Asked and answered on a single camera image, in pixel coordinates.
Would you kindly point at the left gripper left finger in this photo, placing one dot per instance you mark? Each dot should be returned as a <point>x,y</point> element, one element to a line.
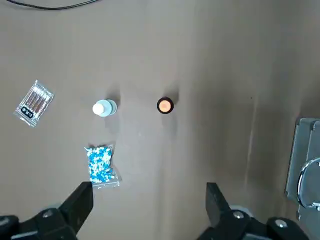
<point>62,222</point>

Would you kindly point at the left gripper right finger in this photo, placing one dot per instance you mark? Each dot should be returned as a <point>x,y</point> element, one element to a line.
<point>230,225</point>

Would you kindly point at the blue white capsule bag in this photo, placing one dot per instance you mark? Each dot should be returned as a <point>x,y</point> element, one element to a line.
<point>100,165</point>

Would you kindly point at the aluminium medicine box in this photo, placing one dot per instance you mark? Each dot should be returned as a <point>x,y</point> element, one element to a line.
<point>300,150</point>

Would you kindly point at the clear bottle white cap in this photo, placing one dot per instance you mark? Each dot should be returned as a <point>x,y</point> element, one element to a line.
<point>105,108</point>

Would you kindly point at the brown bottle orange cap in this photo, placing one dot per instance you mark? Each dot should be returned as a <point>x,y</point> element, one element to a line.
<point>165,105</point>

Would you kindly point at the clear packet brown swab sticks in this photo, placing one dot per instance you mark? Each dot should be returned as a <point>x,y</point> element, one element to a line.
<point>33,103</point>

